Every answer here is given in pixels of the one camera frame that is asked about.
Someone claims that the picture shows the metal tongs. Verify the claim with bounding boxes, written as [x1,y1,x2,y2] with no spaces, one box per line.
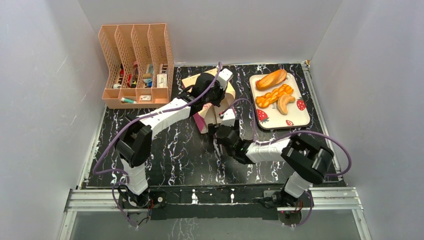
[212,106,222,157]

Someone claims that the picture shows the pink and tan paper bag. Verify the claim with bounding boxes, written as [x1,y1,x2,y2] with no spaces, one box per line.
[182,68,236,134]

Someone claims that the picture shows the orange braided fake bread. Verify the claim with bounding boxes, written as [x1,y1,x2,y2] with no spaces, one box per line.
[255,84,294,109]

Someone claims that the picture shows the long orange fake baguette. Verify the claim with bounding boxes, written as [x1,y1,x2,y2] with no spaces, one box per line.
[255,69,287,91]

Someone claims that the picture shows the tan fake croissant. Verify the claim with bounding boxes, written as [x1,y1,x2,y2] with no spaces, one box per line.
[277,94,296,115]

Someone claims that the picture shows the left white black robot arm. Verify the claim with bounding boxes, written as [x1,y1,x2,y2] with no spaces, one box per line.
[114,69,233,208]

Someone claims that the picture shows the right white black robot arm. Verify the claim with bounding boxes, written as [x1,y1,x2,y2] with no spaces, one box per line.
[208,124,334,208]

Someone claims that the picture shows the white strawberry print tray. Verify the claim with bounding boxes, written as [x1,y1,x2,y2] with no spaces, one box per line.
[249,73,312,130]

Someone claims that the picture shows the small white box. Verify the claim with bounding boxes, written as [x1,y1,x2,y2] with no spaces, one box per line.
[156,73,168,88]

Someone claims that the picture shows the peach plastic file organizer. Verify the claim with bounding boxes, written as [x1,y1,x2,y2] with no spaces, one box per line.
[98,23,175,109]

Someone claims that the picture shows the green white tube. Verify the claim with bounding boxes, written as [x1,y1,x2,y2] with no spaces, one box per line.
[120,97,137,104]

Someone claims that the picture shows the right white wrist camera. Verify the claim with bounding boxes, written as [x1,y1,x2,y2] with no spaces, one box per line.
[219,108,236,127]

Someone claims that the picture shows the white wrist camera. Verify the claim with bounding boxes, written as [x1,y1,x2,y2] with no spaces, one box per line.
[219,108,236,127]
[217,68,233,92]

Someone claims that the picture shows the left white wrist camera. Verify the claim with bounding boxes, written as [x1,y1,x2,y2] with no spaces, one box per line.
[217,68,233,92]

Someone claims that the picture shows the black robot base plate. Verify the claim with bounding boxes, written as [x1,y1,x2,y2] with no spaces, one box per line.
[115,184,314,224]

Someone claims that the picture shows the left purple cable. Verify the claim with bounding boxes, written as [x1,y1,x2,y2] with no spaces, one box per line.
[92,62,223,229]

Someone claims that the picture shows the aluminium frame rail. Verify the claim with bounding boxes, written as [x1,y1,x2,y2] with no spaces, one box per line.
[59,187,372,240]

